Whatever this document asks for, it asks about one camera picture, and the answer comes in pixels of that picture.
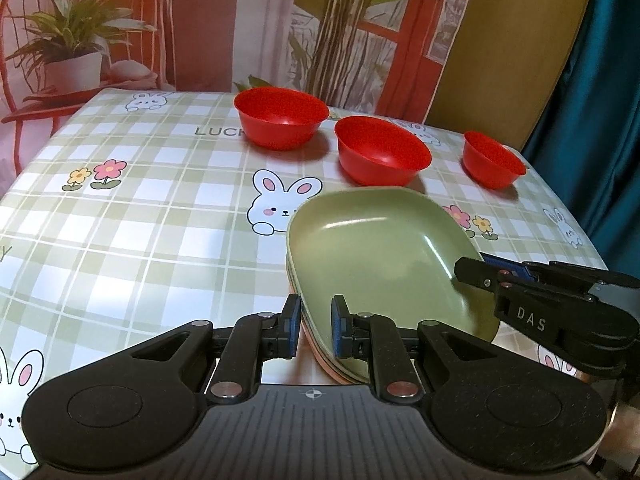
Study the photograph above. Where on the checked bunny tablecloth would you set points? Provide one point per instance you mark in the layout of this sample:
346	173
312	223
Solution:
132	220

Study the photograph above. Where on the large red bowl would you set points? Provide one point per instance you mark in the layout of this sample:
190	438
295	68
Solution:
279	119
375	152

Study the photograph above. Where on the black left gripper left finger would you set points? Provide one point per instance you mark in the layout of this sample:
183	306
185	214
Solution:
141	403

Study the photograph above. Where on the teal curtain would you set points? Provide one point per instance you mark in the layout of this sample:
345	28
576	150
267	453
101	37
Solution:
586	143

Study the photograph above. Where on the small red bowl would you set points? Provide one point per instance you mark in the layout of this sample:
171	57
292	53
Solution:
490	163

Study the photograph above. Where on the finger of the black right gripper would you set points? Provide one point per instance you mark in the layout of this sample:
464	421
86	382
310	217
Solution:
557	273
528	306

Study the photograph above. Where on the wooden board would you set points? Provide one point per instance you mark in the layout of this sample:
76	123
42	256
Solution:
503	67

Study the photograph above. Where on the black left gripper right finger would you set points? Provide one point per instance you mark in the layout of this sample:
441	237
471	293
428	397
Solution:
488	405

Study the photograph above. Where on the pink plate under green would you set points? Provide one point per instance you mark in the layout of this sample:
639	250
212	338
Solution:
325	359

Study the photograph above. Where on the printed room backdrop cloth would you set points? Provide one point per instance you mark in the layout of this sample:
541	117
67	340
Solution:
374	56

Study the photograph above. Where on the green rounded plate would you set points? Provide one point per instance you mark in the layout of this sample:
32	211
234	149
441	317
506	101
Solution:
388	251

